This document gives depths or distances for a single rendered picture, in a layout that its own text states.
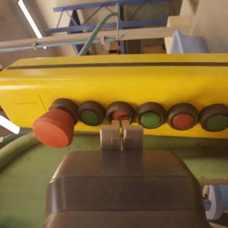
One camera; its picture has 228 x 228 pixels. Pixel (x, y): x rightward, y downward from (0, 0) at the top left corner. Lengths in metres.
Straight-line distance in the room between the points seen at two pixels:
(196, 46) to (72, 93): 0.52
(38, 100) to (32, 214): 0.13
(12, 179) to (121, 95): 0.17
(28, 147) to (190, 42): 0.56
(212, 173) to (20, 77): 0.22
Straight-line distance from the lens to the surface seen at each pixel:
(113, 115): 0.16
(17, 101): 0.21
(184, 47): 0.59
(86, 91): 0.16
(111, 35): 1.58
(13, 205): 0.24
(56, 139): 0.16
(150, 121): 0.16
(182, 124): 0.16
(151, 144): 0.21
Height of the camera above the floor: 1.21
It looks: 6 degrees up
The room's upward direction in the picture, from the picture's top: 91 degrees counter-clockwise
